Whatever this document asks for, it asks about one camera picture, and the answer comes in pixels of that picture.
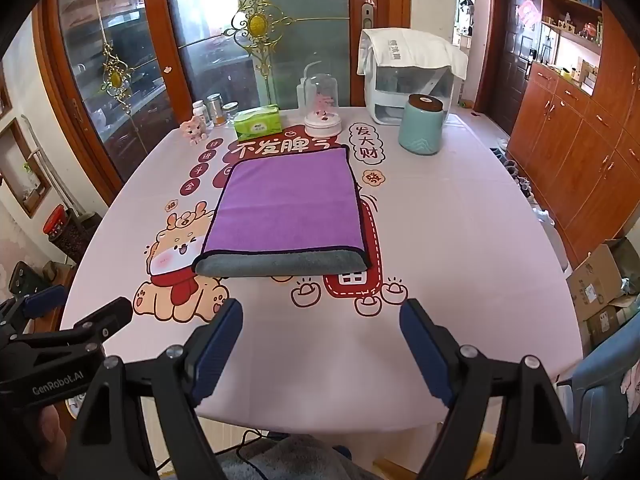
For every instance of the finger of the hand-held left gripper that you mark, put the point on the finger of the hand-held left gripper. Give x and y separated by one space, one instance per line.
45 299
107 315

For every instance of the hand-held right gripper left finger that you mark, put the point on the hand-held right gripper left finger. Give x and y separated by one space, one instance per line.
220 342

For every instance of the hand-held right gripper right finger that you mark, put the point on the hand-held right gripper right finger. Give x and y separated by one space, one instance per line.
419 345

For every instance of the purple and grey towel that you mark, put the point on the purple and grey towel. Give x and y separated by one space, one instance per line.
285 200

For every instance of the person's left hand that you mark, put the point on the person's left hand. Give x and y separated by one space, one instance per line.
47 440

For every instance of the red container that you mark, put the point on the red container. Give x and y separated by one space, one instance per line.
56 220

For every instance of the pink printed tablecloth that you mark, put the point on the pink printed tablecloth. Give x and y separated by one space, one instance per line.
475 235

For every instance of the cardboard box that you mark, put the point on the cardboard box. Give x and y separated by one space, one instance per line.
595 280

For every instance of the blue chair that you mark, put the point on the blue chair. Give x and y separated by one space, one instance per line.
605 400

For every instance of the pink toy figurine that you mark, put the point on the pink toy figurine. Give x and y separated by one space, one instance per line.
195 130

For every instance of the teal canister with brown lid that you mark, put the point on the teal canister with brown lid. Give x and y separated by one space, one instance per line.
421 127

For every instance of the green tissue box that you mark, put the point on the green tissue box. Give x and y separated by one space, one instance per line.
257 124

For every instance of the white pill bottle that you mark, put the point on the white pill bottle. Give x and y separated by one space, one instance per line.
200 112

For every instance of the small glass jar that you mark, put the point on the small glass jar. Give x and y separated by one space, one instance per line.
230 113

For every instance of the metal jar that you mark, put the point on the metal jar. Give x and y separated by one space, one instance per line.
215 107

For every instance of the white countertop appliance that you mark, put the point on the white countertop appliance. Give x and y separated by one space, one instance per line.
385 105

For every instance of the glass dome with pink figure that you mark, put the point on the glass dome with pink figure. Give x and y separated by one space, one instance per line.
323 110

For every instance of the white squeeze bottle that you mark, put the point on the white squeeze bottle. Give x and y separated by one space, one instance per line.
303 94

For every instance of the white cloth cover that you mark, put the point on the white cloth cover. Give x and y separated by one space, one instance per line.
410 45

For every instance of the dark entry door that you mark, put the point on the dark entry door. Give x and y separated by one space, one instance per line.
515 60

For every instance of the glass door with gold ornaments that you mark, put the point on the glass door with gold ornaments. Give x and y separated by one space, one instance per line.
210 25

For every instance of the wooden wall cabinet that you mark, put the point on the wooden wall cabinet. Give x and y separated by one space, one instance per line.
575 140

